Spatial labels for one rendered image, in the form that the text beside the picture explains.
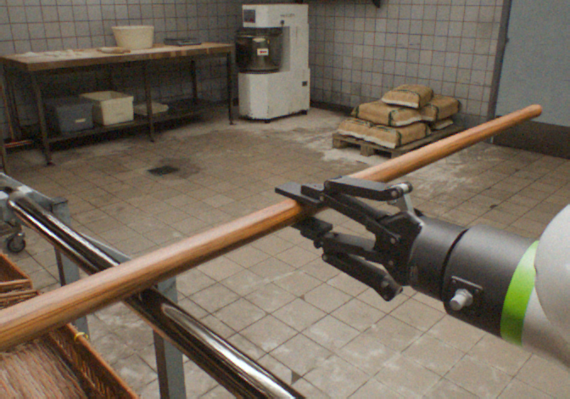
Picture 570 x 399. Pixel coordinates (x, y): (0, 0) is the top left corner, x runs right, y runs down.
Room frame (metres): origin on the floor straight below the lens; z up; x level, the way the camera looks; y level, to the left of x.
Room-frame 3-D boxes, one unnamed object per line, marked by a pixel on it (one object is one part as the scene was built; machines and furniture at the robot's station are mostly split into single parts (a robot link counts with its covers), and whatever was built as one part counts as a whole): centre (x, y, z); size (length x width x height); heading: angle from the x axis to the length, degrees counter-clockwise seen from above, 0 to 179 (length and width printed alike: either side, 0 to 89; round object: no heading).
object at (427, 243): (0.45, -0.13, 1.19); 0.09 x 0.07 x 0.08; 46
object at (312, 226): (0.56, -0.02, 1.17); 0.07 x 0.03 x 0.01; 46
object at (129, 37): (5.46, 1.57, 1.01); 0.43 x 0.42 x 0.21; 135
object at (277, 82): (6.16, 0.19, 0.66); 0.92 x 0.59 x 1.32; 135
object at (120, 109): (5.10, 1.82, 0.35); 0.50 x 0.36 x 0.24; 46
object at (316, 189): (0.54, -0.04, 1.23); 0.05 x 0.01 x 0.03; 46
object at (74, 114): (4.80, 2.12, 0.35); 0.50 x 0.36 x 0.24; 45
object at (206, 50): (5.29, 1.62, 0.45); 2.20 x 0.80 x 0.90; 135
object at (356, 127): (4.89, -0.83, 0.22); 0.62 x 0.36 x 0.15; 140
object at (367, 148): (4.97, -1.17, 0.07); 1.20 x 0.80 x 0.14; 135
